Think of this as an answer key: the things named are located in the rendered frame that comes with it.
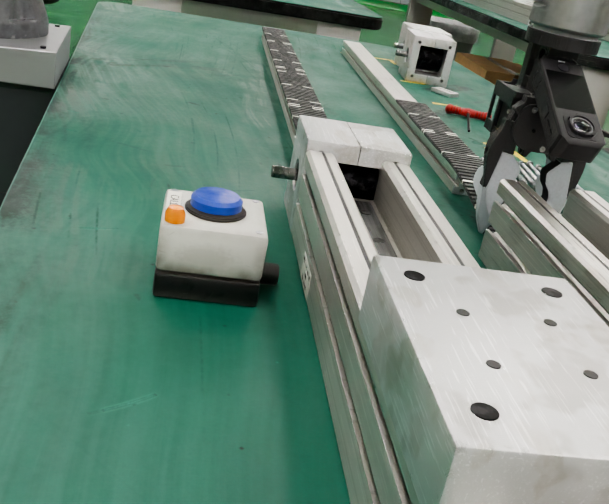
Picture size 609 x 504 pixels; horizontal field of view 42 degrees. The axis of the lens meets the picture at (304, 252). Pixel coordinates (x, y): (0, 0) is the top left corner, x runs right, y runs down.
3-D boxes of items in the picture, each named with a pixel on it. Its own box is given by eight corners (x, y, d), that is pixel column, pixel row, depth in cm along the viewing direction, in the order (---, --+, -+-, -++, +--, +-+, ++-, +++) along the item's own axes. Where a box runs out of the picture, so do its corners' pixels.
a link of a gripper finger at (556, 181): (544, 221, 89) (550, 142, 85) (565, 242, 83) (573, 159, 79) (517, 223, 88) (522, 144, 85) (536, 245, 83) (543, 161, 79)
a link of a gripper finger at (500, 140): (504, 192, 82) (547, 117, 79) (510, 198, 80) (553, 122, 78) (466, 176, 81) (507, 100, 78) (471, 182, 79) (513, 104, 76)
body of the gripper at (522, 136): (544, 142, 87) (579, 31, 82) (576, 167, 79) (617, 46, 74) (479, 132, 85) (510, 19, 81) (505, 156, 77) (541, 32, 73)
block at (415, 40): (387, 69, 174) (396, 26, 170) (436, 78, 175) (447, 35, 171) (393, 78, 165) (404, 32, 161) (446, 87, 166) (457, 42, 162)
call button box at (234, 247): (158, 253, 66) (166, 183, 64) (272, 266, 68) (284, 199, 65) (151, 297, 59) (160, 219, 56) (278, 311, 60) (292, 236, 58)
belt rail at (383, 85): (341, 52, 184) (343, 40, 183) (357, 55, 185) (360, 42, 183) (451, 193, 97) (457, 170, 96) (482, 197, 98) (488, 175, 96)
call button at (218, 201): (189, 205, 62) (192, 181, 62) (239, 211, 63) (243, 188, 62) (187, 224, 59) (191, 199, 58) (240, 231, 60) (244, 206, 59)
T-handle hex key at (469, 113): (444, 111, 142) (446, 102, 142) (489, 121, 142) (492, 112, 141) (442, 130, 128) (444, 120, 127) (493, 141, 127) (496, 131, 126)
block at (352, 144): (261, 198, 83) (275, 110, 79) (374, 213, 85) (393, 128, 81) (265, 230, 75) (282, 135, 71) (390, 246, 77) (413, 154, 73)
